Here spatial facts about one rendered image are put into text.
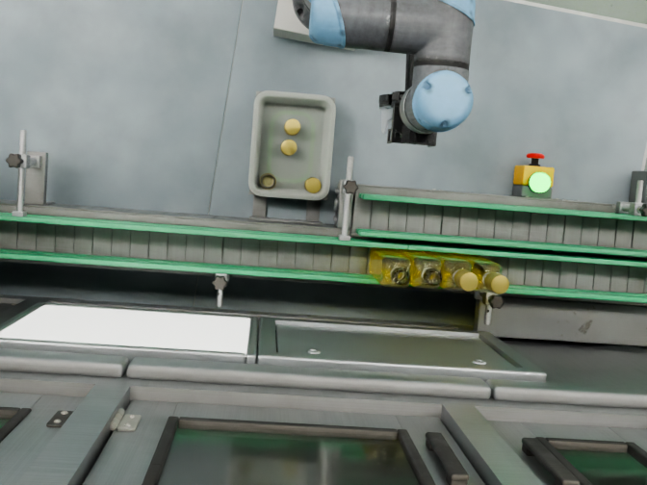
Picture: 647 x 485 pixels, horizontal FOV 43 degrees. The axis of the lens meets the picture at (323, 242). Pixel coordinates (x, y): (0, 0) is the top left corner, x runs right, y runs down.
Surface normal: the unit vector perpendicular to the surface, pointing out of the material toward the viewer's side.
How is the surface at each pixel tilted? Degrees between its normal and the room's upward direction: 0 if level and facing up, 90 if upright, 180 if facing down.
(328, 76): 0
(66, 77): 0
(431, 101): 2
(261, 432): 90
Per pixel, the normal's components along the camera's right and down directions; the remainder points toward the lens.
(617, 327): 0.07, 0.09
